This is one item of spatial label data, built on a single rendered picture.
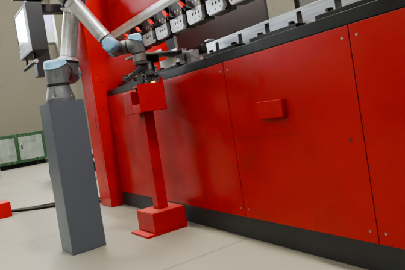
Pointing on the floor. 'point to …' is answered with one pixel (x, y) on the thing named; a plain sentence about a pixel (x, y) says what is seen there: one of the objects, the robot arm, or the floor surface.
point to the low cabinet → (22, 150)
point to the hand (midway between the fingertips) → (145, 98)
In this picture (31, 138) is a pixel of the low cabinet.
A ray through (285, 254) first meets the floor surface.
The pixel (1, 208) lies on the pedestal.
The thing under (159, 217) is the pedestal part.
